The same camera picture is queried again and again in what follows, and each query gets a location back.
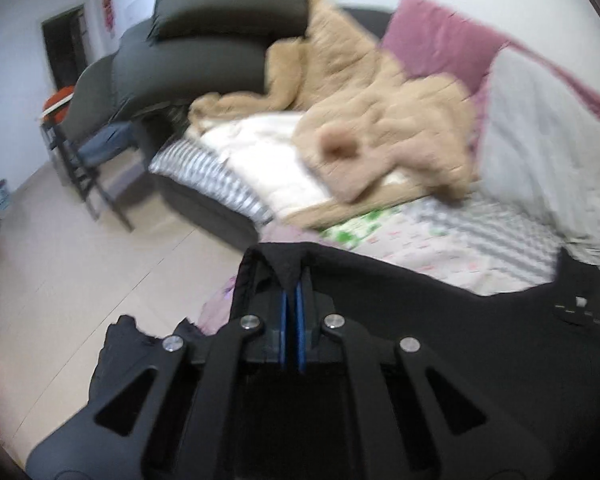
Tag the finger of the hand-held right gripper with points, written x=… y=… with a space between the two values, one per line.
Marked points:
x=580 y=285

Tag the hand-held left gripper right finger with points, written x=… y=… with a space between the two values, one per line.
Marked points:
x=302 y=320

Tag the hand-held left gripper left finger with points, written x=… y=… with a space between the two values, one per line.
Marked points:
x=283 y=320

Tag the black garment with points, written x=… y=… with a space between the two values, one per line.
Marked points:
x=455 y=320

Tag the green print cloth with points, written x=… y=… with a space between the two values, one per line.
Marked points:
x=360 y=227

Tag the cherry print bed sheet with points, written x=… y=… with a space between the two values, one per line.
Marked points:
x=455 y=245

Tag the grey white pillow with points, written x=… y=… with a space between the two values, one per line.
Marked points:
x=540 y=140

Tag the white blanket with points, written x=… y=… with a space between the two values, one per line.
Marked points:
x=265 y=155

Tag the grey striped sheet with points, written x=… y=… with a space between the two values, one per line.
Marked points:
x=205 y=170

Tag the tan plush blanket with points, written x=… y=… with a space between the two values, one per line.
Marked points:
x=380 y=125

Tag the black chair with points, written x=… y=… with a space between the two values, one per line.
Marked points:
x=82 y=180

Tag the blue cloth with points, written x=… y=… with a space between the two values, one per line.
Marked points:
x=107 y=142

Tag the dark grey sofa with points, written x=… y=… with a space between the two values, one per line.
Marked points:
x=215 y=65

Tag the pink pillow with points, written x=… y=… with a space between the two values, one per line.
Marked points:
x=440 y=40

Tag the dark doorway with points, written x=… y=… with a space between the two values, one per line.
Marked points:
x=64 y=45

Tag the red wall ornament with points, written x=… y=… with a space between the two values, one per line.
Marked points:
x=109 y=7

